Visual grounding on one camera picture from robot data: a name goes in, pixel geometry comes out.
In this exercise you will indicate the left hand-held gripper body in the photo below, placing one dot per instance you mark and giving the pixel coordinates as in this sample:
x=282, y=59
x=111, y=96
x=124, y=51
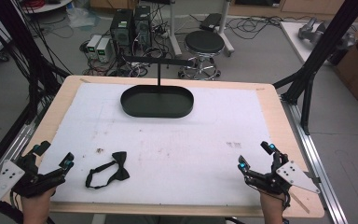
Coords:
x=28, y=183

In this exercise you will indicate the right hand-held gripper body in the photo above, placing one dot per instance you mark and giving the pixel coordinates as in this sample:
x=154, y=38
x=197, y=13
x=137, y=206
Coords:
x=276, y=179

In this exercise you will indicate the black bow tie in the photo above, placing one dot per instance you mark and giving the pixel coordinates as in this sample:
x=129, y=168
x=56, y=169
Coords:
x=119, y=165

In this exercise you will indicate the black stand with oval base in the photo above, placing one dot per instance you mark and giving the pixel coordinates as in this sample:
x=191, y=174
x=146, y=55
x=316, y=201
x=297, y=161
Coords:
x=157, y=102

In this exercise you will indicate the person's left hand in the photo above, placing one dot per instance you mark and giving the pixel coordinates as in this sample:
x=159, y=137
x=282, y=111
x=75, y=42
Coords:
x=37, y=205

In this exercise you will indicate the person's right hand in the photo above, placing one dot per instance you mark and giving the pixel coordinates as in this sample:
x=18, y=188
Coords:
x=272, y=205

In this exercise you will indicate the white table mat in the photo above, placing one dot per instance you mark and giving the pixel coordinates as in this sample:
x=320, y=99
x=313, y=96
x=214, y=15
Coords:
x=174, y=146

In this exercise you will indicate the white floor platform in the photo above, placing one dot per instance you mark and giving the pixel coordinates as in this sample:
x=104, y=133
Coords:
x=292, y=40

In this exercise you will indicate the computer towers on floor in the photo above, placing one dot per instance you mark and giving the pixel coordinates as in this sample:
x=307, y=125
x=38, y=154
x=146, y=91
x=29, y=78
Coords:
x=130, y=67

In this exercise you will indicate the white bench power supply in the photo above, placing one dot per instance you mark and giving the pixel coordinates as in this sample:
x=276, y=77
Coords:
x=103, y=49
x=92, y=45

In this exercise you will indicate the black round stool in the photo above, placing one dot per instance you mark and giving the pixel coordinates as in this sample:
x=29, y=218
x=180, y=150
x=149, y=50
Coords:
x=203, y=42

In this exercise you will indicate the grey robot device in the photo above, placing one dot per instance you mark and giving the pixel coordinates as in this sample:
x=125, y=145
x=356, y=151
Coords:
x=310, y=29

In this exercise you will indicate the white desk leg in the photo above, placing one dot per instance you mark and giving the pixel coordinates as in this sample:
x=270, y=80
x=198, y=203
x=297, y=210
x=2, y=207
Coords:
x=225, y=28
x=174, y=28

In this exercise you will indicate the clear plastic bag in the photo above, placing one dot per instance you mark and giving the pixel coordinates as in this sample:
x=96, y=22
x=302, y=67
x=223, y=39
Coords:
x=80, y=17

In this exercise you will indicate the black power adapter box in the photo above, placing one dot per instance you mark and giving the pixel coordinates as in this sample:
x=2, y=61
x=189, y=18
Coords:
x=210, y=21

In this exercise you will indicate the round white table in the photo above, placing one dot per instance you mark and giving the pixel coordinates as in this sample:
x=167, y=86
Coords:
x=48, y=6

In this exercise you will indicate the black computer tower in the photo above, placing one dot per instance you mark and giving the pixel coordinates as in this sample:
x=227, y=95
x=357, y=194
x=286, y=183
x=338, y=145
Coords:
x=121, y=29
x=143, y=26

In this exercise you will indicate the aluminium rail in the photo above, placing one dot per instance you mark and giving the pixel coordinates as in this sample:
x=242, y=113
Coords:
x=315, y=161
x=9, y=149

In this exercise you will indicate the black metal frame stand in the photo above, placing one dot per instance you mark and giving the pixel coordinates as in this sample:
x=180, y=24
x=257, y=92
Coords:
x=326, y=43
x=28, y=49

